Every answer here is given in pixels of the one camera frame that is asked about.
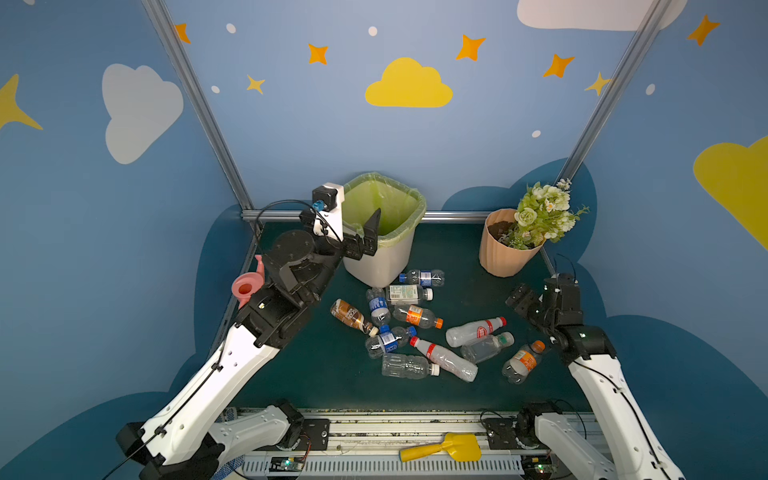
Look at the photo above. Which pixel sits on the small bottle blue label back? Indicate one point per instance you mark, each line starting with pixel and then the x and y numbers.
pixel 425 278

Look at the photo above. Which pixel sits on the white waste bin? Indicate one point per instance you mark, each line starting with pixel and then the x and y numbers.
pixel 384 267

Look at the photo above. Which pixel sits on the white bottle red label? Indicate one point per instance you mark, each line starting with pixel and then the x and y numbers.
pixel 470 332

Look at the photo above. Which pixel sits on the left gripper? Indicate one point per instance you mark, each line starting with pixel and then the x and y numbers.
pixel 351 248

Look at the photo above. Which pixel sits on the clear empty bottle white cap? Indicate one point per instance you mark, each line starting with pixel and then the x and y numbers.
pixel 408 367

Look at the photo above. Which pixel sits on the aluminium frame right post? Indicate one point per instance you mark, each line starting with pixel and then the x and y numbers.
pixel 632 58

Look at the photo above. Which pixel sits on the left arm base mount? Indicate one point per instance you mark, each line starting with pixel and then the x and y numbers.
pixel 312 434

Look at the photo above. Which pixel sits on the clear bottle green white label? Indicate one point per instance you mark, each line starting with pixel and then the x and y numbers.
pixel 408 294

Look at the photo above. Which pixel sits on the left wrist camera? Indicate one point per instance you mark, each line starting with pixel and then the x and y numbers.
pixel 327 203

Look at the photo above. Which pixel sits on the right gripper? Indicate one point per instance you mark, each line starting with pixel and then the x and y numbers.
pixel 534 302

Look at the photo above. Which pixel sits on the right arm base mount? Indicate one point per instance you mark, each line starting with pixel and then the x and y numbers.
pixel 510 434

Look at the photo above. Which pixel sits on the clear bottle blue label centre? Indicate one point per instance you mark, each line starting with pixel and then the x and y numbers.
pixel 387 340

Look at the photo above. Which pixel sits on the white bottle red cap diagonal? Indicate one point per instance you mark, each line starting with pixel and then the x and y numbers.
pixel 446 359

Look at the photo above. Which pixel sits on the brown coffee bottle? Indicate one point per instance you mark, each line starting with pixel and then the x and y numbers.
pixel 352 317

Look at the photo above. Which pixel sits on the clear bottle green cap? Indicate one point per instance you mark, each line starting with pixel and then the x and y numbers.
pixel 487 347

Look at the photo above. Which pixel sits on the white cable duct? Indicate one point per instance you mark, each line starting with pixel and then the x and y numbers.
pixel 262 465

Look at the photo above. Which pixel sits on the clear bottle orange label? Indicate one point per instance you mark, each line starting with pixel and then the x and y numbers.
pixel 529 356
pixel 417 316

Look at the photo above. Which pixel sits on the beige ribbed flower pot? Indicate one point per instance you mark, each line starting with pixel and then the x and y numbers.
pixel 497 258

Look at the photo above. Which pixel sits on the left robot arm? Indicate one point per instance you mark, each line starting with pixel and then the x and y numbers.
pixel 185 439

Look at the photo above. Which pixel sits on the yellow plastic shovel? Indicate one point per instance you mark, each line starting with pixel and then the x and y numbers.
pixel 460 447

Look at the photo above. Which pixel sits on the aluminium frame post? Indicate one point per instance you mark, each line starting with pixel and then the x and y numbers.
pixel 162 22
pixel 632 58

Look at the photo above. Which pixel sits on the aluminium frame back rail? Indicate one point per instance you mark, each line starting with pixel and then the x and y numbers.
pixel 460 217

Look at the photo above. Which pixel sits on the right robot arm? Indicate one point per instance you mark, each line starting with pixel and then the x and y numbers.
pixel 592 361

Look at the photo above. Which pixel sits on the aluminium frame left post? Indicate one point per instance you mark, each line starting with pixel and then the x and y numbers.
pixel 162 22

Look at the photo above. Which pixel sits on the clear bottle blue label upright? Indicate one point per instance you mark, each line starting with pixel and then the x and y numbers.
pixel 378 306

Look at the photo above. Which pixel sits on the pink watering can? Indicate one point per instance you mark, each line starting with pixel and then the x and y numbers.
pixel 247 284

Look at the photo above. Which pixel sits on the white artificial flowers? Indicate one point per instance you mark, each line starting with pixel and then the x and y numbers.
pixel 544 214

